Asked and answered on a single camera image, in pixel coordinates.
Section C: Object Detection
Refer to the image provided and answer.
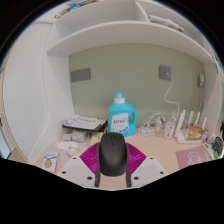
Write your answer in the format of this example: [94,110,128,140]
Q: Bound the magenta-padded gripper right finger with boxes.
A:
[125,142,168,188]

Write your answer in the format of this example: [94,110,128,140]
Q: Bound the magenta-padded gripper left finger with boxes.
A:
[57,142,101,188]

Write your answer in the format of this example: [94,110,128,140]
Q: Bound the black computer mouse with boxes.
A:
[97,131,130,178]

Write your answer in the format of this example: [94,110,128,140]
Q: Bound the pink mouse pad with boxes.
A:
[175,145,208,170]

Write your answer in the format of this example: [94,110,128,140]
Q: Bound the clear plastic bag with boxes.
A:
[54,139,84,158]

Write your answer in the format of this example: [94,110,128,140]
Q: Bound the white blue yellow sachet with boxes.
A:
[42,149,60,173]

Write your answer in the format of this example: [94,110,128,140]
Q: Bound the silver foil packets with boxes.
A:
[61,130,88,144]

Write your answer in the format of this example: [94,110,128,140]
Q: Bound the small pale yellow box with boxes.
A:
[90,131,104,146]

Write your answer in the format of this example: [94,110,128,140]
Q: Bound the white power strip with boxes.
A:
[139,114,168,135]

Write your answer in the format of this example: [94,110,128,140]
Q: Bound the white router with antennas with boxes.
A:
[175,109,210,145]

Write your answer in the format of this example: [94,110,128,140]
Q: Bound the blue detergent bottle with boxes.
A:
[107,92,138,137]

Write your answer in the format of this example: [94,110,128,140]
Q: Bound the white wall socket cable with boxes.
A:
[163,74,181,116]

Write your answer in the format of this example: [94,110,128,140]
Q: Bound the blank grey wall plate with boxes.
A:
[70,67,92,83]

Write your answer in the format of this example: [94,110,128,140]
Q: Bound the grey wall socket plate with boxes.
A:
[158,65,173,81]

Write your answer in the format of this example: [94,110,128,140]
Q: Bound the white wall charger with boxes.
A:
[198,73,206,88]

